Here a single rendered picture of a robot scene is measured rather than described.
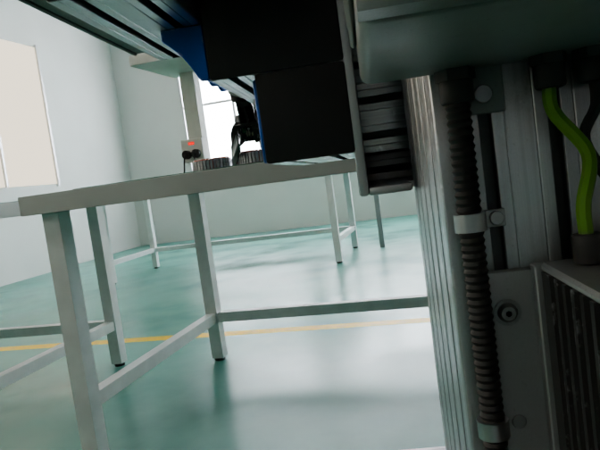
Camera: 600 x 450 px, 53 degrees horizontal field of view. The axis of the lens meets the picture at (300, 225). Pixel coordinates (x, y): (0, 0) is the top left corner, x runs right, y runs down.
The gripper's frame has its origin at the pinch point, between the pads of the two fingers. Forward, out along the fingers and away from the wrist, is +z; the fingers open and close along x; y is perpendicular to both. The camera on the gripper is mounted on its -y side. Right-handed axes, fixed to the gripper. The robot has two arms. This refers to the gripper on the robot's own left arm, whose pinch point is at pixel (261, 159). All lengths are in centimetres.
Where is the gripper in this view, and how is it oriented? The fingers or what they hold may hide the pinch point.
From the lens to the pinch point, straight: 159.6
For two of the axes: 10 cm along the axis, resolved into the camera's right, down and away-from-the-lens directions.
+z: 1.6, 8.1, 5.7
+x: 9.9, -1.3, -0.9
